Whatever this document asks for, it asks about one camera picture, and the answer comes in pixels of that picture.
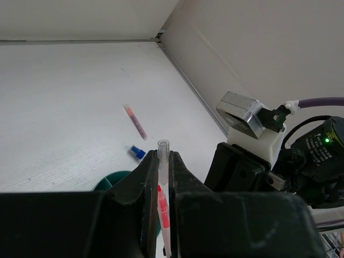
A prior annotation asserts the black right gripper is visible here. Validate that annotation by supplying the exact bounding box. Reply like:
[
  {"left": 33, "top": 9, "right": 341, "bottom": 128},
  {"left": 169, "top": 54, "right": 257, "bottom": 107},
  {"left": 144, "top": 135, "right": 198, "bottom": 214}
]
[{"left": 169, "top": 142, "right": 326, "bottom": 257}]

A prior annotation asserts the teal round desk organizer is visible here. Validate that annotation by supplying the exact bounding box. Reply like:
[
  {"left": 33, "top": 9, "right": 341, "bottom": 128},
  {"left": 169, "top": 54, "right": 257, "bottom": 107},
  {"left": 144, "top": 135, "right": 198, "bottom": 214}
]
[{"left": 88, "top": 171, "right": 161, "bottom": 250}]

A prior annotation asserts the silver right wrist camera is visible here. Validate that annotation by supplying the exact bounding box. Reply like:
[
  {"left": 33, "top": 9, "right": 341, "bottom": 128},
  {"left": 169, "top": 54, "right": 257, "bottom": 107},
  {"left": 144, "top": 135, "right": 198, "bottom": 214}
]
[{"left": 216, "top": 91, "right": 264, "bottom": 139}]

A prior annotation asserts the small blue capped glue bottle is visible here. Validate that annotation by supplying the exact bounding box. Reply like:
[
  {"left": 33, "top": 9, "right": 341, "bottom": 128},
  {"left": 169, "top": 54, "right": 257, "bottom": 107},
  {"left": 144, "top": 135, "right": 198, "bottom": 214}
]
[{"left": 129, "top": 145, "right": 146, "bottom": 160}]

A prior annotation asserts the red refill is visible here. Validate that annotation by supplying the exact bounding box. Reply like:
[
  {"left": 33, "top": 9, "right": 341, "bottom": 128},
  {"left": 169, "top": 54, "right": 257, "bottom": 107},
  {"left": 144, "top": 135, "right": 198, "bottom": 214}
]
[{"left": 123, "top": 104, "right": 147, "bottom": 140}]

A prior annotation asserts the clear pen cap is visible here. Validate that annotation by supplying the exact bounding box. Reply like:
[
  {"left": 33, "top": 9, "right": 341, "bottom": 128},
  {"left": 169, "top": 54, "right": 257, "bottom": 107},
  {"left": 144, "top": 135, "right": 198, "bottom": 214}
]
[{"left": 157, "top": 139, "right": 170, "bottom": 196}]

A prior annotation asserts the red gel pen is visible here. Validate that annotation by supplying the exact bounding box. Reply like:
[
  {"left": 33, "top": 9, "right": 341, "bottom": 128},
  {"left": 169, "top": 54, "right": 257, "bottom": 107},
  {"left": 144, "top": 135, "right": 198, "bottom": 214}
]
[{"left": 157, "top": 185, "right": 172, "bottom": 257}]

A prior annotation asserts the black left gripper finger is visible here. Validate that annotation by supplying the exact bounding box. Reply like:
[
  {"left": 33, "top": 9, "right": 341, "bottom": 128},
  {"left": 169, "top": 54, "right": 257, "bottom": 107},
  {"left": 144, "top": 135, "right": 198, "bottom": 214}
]
[{"left": 1, "top": 150, "right": 157, "bottom": 257}]

